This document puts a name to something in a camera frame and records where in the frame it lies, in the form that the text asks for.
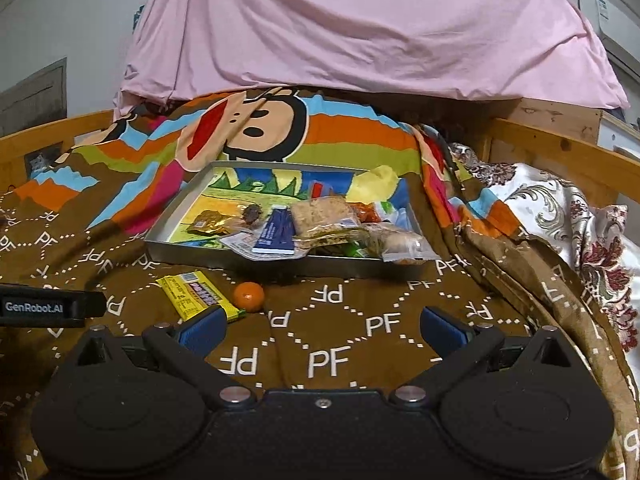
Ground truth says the yellow snack bar pack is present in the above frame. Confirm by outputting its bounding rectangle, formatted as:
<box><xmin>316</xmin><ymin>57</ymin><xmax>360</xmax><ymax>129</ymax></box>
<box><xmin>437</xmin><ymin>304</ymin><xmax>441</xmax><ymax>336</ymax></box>
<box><xmin>156</xmin><ymin>271</ymin><xmax>245</xmax><ymax>322</ymax></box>

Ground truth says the white pink printed snack packet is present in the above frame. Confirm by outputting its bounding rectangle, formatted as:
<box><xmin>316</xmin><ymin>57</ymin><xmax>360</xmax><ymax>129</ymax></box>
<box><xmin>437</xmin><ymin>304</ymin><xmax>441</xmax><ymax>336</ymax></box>
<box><xmin>219</xmin><ymin>232</ymin><xmax>309</xmax><ymax>261</ymax></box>

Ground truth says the clear bag of bread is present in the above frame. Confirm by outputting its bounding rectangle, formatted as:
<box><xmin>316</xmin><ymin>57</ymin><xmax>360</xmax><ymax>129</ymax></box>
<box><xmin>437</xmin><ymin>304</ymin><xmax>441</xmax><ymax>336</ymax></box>
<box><xmin>364</xmin><ymin>222</ymin><xmax>439</xmax><ymax>264</ymax></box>

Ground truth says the blue white snack pouch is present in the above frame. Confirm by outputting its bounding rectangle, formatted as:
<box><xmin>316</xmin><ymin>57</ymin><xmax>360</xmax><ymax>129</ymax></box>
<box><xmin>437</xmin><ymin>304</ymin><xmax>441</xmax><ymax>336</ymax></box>
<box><xmin>252</xmin><ymin>206</ymin><xmax>295</xmax><ymax>256</ymax></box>

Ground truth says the clear pack of crackers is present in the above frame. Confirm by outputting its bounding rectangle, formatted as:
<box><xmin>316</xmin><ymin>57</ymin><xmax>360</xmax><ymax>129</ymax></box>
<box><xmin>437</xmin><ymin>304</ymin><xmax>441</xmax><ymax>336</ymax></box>
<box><xmin>290</xmin><ymin>195</ymin><xmax>361</xmax><ymax>238</ymax></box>

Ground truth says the green red orange snack packet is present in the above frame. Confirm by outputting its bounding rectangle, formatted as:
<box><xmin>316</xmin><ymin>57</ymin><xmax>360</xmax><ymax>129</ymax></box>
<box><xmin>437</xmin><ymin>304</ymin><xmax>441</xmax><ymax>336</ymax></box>
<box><xmin>349</xmin><ymin>200</ymin><xmax>399</xmax><ymax>223</ymax></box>

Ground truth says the small orange fruit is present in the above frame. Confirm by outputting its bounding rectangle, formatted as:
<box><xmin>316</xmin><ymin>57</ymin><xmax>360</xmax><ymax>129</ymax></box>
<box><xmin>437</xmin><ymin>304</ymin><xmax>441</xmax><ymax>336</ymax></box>
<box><xmin>232</xmin><ymin>282</ymin><xmax>265</xmax><ymax>313</ymax></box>

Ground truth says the colourful monkey print blanket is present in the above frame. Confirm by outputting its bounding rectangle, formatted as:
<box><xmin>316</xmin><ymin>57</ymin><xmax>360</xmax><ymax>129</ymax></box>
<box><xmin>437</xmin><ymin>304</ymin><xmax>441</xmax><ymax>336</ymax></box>
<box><xmin>1</xmin><ymin>88</ymin><xmax>639</xmax><ymax>479</ymax></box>

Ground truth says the metal tray with dinosaur picture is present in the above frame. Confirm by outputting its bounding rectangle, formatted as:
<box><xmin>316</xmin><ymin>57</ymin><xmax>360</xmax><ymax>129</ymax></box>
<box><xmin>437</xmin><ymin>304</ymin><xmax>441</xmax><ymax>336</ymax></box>
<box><xmin>145</xmin><ymin>162</ymin><xmax>424</xmax><ymax>281</ymax></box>

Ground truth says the white floral satin quilt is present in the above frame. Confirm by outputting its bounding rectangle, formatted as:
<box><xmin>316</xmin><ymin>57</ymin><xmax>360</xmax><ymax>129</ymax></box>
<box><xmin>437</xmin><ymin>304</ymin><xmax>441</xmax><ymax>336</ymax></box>
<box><xmin>449</xmin><ymin>142</ymin><xmax>640</xmax><ymax>354</ymax></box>

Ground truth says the wooden cabinet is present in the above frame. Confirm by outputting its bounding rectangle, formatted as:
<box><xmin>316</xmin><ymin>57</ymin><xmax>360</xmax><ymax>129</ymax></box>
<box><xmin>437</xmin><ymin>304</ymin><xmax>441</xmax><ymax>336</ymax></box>
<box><xmin>506</xmin><ymin>99</ymin><xmax>640</xmax><ymax>155</ymax></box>

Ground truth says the pink bed sheet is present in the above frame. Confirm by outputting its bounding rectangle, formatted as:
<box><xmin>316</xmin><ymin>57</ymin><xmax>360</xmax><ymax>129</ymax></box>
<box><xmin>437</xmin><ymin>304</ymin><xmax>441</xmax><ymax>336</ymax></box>
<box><xmin>115</xmin><ymin>0</ymin><xmax>628</xmax><ymax>115</ymax></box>

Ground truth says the white air conditioner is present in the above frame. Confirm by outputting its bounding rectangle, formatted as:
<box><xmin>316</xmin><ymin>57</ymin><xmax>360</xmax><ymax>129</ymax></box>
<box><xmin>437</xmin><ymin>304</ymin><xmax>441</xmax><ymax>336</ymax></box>
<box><xmin>578</xmin><ymin>0</ymin><xmax>640</xmax><ymax>74</ymax></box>

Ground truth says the wooden bed frame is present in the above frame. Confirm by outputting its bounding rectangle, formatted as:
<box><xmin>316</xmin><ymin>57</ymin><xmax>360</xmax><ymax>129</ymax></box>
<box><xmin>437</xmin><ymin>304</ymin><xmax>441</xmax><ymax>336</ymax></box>
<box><xmin>1</xmin><ymin>110</ymin><xmax>639</xmax><ymax>206</ymax></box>

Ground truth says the grey wall panel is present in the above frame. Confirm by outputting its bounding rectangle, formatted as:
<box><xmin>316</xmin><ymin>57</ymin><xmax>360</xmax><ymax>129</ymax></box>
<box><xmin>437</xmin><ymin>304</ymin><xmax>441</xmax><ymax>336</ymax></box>
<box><xmin>0</xmin><ymin>58</ymin><xmax>67</xmax><ymax>136</ymax></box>

